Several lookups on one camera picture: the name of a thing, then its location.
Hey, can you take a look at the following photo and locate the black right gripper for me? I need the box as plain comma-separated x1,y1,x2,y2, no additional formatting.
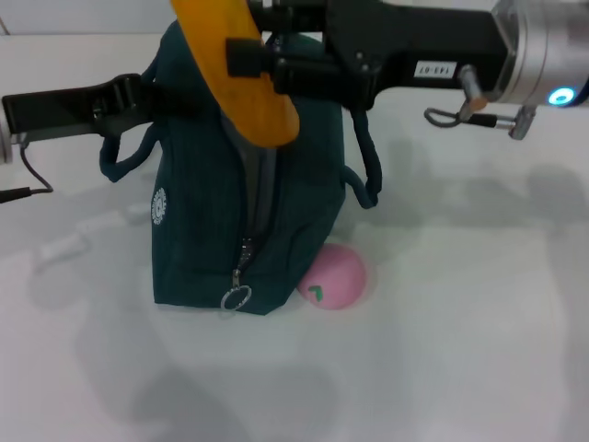
248,0,512,111

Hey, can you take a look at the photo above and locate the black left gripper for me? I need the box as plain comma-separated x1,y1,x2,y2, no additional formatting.
2,73,206,139

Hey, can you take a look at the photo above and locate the pink toy peach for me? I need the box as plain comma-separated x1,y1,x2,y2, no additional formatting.
297,243,368,310

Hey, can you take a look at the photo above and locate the dark teal fabric lunch bag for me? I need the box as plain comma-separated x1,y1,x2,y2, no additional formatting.
98,20,383,319

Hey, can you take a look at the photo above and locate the metal zipper pull ring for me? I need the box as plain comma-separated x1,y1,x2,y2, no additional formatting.
220,269,252,313

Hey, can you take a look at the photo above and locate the yellow banana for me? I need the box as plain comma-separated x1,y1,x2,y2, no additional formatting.
169,0,301,149

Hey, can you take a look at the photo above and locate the right gripper cable with plug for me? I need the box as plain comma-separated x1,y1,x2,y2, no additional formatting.
422,64,537,139

